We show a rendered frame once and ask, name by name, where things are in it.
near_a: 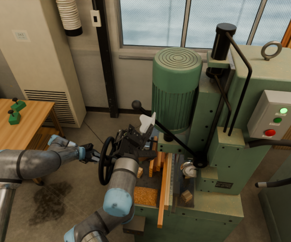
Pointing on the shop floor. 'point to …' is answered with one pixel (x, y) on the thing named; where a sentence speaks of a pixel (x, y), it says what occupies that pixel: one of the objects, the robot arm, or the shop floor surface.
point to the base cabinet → (183, 229)
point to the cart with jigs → (19, 127)
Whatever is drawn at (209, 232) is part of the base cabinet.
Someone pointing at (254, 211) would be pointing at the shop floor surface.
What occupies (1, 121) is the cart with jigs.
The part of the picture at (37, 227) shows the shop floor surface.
